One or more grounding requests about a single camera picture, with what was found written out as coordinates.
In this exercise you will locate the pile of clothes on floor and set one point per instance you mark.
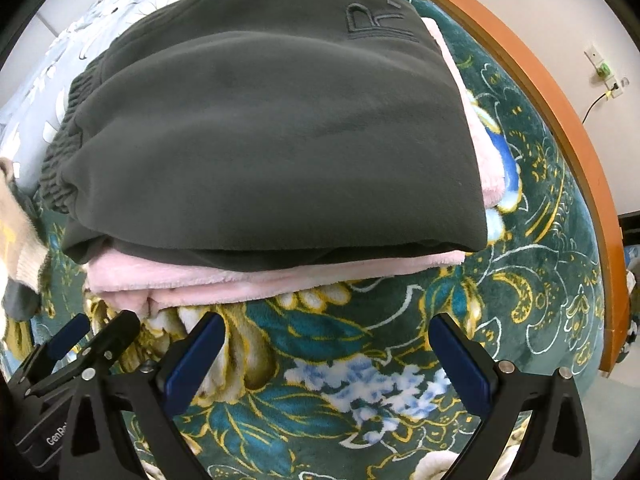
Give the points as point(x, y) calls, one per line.
point(629, 223)

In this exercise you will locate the teal floral bed blanket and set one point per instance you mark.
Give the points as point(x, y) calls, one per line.
point(340, 382)

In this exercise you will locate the folded pink garment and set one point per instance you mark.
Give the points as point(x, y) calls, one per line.
point(145, 286)

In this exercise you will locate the dark grey fleece pants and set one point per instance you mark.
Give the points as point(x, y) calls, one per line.
point(261, 134)

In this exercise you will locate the wall socket with green plug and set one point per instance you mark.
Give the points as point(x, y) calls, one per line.
point(603, 75)

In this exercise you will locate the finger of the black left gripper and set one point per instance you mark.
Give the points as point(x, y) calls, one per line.
point(41, 361)
point(101, 353)

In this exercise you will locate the light blue floral quilt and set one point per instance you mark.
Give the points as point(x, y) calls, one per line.
point(30, 119)

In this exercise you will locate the orange wooden bed frame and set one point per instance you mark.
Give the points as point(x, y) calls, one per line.
point(555, 109)

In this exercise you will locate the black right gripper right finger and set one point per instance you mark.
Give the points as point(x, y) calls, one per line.
point(556, 443)

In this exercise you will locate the beige sweater with yellow letters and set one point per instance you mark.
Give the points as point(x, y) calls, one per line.
point(22, 251)

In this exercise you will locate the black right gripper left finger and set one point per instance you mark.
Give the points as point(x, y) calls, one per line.
point(97, 445)

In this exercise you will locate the mustard yellow garment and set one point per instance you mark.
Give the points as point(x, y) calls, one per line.
point(18, 338)

